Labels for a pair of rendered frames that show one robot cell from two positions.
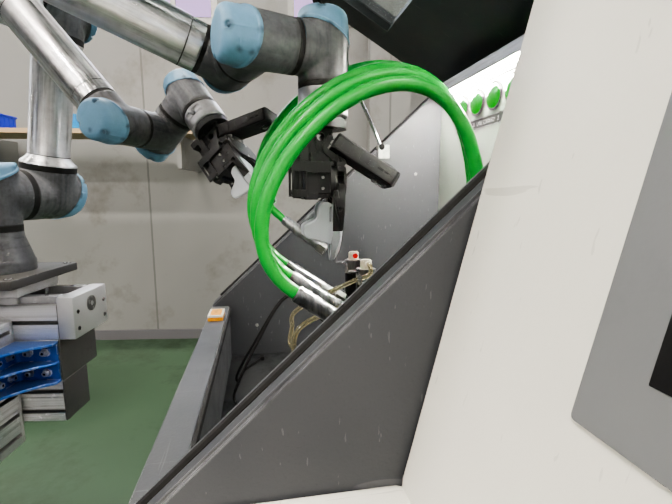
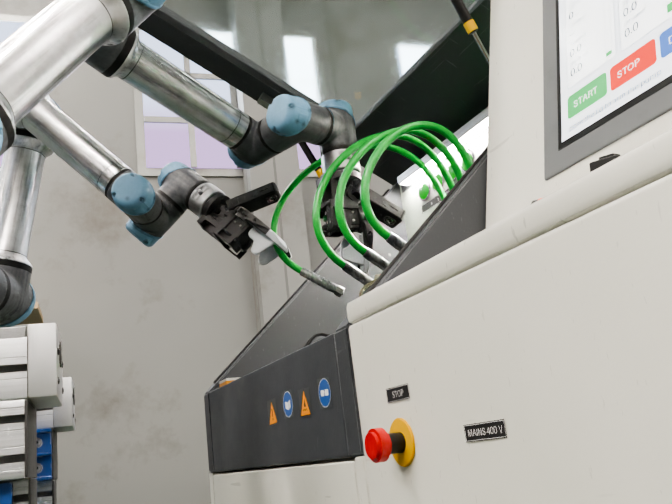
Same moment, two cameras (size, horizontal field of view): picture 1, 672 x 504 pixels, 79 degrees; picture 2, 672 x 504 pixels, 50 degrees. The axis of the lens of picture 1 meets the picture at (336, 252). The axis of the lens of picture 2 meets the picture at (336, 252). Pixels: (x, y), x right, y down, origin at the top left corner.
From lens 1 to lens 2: 0.84 m
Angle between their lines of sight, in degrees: 29
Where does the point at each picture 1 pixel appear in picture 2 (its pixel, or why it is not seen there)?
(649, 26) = (533, 76)
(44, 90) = (20, 187)
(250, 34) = (304, 112)
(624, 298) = (547, 139)
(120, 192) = not seen: outside the picture
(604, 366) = (548, 158)
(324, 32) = (342, 116)
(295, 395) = (424, 245)
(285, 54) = (322, 127)
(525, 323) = (522, 175)
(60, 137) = (26, 233)
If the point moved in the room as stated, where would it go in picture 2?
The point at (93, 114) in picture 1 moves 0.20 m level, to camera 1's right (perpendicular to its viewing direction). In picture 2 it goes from (132, 185) to (235, 183)
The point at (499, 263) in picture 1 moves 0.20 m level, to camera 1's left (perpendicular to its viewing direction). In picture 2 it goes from (505, 168) to (375, 170)
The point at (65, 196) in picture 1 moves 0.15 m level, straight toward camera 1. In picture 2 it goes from (24, 295) to (58, 278)
